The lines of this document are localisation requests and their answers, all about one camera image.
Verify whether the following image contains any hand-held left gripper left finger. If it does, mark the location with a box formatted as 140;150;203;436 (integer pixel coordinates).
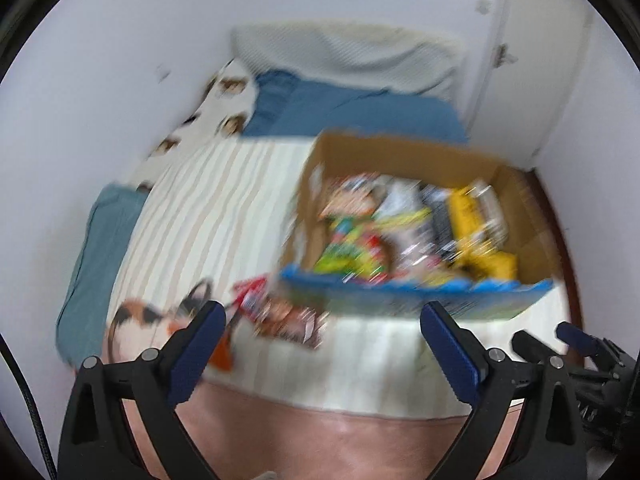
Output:
57;300;227;480

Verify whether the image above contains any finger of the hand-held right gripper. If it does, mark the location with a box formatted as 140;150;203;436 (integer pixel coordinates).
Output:
511;330;576;376
556;322;626;368

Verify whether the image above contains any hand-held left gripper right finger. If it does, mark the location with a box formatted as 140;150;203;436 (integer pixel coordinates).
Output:
420;301;588;480

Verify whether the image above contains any puffy orange snack packet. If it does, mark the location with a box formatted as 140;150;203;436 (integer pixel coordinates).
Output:
206;325;237;374

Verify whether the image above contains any small dark red snack packet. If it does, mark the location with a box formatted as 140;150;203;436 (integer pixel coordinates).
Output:
231;276;272;322

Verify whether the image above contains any brown snack packet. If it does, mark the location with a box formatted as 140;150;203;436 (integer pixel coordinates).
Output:
254;297;327;352

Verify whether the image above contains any clear yellow-edged snack packet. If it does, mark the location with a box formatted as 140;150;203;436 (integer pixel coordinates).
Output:
394;237;447;277

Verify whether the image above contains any printed cardboard box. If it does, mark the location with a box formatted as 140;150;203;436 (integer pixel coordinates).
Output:
279;130;565;322

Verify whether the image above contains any black and yellow snack bag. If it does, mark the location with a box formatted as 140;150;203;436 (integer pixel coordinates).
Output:
425;184;510;267

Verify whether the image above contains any green candy packet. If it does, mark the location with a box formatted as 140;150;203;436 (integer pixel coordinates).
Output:
312;215;386;277

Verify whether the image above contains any grey white snack packet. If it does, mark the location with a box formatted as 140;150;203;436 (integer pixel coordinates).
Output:
377;181;427;218

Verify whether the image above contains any calico cat plush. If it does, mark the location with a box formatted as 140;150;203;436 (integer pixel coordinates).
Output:
106;279;217;368

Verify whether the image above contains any striped cream blanket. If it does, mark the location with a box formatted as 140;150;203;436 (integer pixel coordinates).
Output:
107;135;577;420

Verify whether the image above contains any teal pillow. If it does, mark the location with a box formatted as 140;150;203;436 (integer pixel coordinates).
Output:
56;182;152;367

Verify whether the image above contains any pink blanket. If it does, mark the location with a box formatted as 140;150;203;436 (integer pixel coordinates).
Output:
107;372;527;480

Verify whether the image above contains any bear print pillow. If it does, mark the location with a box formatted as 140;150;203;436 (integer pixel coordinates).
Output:
132;57;261;195

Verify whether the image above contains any blue ruffled bedding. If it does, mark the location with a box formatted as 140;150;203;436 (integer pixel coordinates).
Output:
242;70;472;145

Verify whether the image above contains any white door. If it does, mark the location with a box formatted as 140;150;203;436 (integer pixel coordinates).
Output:
460;0;597;173

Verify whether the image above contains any grey pillow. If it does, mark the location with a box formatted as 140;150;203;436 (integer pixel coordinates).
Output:
232;22;462;100

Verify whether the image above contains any black cable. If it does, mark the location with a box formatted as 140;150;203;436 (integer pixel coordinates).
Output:
0;335;57;480

